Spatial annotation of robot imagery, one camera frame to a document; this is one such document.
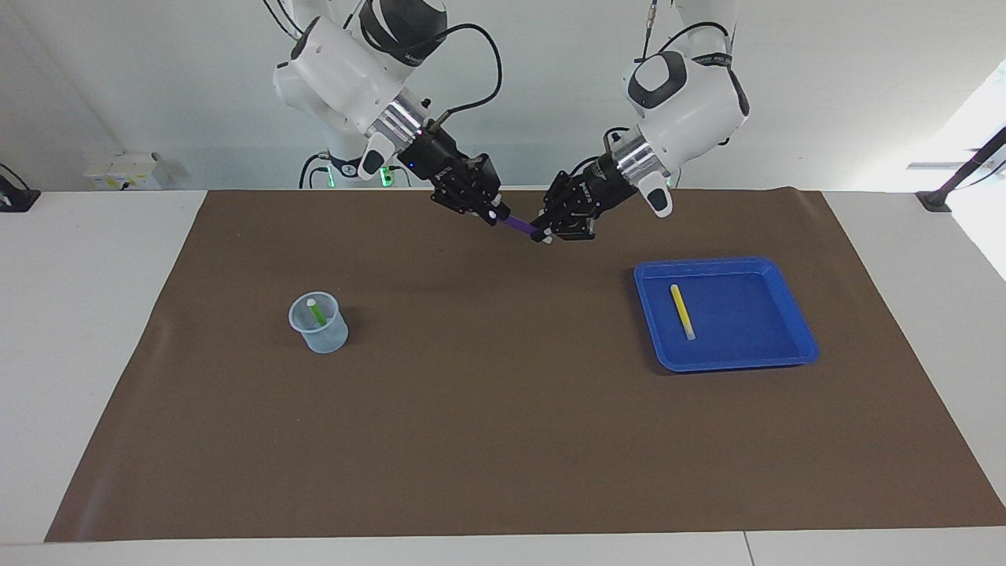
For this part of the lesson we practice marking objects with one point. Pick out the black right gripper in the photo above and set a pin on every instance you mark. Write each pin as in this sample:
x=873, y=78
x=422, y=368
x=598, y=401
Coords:
x=456, y=177

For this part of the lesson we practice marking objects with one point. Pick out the yellow marker pen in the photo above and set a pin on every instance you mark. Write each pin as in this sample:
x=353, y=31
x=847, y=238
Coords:
x=682, y=310

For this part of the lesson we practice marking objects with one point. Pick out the purple marker pen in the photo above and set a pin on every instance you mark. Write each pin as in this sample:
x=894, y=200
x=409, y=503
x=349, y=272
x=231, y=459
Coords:
x=519, y=225

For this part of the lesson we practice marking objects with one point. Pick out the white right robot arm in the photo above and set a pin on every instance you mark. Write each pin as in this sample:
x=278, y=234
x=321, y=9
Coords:
x=338, y=79

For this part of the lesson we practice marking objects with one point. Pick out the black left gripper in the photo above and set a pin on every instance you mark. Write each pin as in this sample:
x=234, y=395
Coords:
x=609, y=185

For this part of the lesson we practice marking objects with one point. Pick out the white wall power box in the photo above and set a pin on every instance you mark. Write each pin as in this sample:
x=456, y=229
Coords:
x=122, y=171

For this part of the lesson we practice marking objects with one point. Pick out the translucent plastic cup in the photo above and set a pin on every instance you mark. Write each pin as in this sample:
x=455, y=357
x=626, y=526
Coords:
x=322, y=338

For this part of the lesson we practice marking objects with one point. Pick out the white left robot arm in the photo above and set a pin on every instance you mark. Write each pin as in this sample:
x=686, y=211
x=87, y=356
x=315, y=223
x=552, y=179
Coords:
x=692, y=102

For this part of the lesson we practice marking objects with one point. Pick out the brown table mat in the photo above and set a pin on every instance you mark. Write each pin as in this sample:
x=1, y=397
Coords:
x=503, y=409

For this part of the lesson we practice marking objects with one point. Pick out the blue plastic tray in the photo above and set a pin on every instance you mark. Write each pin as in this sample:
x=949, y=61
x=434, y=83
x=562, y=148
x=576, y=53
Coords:
x=754, y=330

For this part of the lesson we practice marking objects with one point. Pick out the green marker pen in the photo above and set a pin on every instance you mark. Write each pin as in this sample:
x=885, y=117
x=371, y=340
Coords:
x=317, y=314

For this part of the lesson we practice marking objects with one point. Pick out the black slanted pole stand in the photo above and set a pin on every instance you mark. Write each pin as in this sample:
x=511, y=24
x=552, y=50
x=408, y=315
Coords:
x=963, y=177

